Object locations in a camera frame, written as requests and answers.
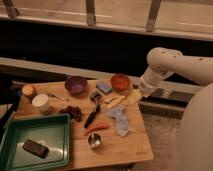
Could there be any black handled utensil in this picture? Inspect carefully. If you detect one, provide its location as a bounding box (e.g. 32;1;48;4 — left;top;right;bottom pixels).
84;105;100;128

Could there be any orange carrot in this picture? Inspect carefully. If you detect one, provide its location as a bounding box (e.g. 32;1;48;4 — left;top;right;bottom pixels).
85;123;109;135

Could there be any orange bowl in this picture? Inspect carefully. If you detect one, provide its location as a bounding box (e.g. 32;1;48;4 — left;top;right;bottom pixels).
111;74;130;91

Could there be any blue sponge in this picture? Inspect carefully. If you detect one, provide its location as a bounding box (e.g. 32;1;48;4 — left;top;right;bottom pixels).
96;82;112;94

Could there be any wooden table board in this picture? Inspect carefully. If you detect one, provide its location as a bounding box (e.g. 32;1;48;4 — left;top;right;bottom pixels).
12;78;155;171

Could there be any purple bowl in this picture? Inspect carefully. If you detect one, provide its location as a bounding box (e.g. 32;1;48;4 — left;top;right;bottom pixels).
64;76;88;95

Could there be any dark brown block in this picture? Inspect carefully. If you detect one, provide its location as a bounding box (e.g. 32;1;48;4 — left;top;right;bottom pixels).
22;139;49;158

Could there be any yellow apple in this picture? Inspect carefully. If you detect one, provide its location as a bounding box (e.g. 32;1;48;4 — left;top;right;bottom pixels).
22;84;37;97

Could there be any white cup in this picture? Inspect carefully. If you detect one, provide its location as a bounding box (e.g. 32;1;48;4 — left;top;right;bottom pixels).
32;94;50;114

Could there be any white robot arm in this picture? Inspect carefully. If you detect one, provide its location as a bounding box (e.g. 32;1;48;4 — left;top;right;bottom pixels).
130;47;213;171

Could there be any banana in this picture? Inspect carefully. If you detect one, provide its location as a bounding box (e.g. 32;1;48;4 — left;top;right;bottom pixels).
105;95;125;109

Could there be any small metal cup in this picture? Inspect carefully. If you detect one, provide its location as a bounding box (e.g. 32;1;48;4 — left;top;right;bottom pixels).
88;133;102;150

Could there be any green plastic tray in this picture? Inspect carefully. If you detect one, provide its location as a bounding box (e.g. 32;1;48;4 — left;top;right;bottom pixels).
0;114;70;171

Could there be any bunch of dark grapes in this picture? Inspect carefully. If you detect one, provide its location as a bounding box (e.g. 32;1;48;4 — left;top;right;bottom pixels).
60;106;82;122

